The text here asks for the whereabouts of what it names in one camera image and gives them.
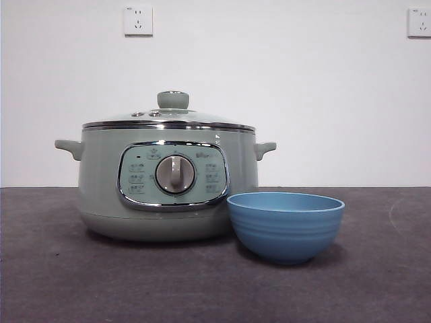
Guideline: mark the pale green electric steamer pot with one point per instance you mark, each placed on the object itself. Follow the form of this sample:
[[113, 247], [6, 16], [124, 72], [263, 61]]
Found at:
[[101, 188]]

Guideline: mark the glass lid with green knob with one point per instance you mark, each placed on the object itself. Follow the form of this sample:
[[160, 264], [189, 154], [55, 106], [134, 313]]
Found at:
[[172, 99]]

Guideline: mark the blue ribbed bowl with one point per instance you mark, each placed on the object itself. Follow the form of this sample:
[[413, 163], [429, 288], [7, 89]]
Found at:
[[284, 233]]

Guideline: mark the white wall socket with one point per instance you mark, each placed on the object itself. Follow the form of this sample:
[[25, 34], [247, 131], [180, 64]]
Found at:
[[138, 21], [420, 23]]

